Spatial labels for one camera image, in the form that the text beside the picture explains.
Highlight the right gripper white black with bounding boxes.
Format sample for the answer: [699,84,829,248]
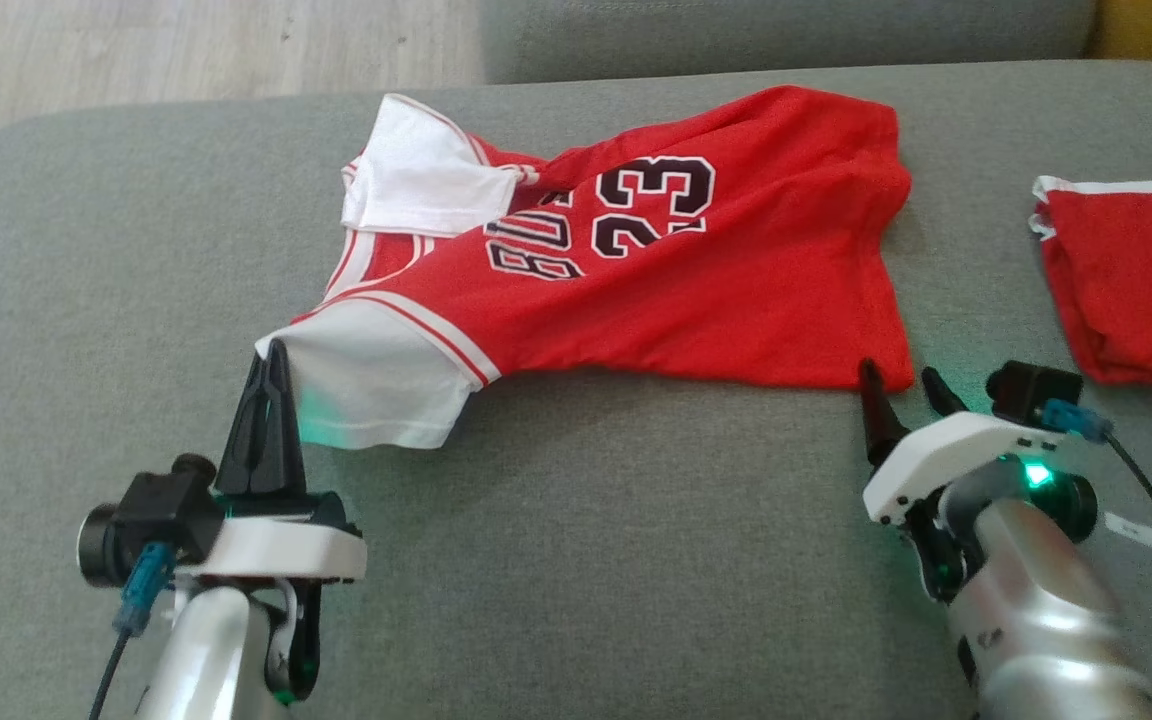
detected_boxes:
[858,358,1069,526]

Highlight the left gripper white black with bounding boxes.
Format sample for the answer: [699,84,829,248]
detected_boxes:
[174,338,369,584]

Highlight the red white basketball jersey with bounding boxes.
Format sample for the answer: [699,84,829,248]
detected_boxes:
[254,85,917,451]

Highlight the red shorts with white trim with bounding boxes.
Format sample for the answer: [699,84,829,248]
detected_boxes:
[1028,175,1152,409]

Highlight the large grey sofa seat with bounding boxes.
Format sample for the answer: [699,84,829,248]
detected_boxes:
[0,60,1152,720]

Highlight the black right camera cable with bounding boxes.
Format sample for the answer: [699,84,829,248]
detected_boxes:
[1041,398,1152,691]

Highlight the black camera cable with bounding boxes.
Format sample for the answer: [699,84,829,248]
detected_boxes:
[86,540,177,720]
[1041,398,1152,691]

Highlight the black left camera cable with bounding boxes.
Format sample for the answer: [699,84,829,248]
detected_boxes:
[86,540,177,720]

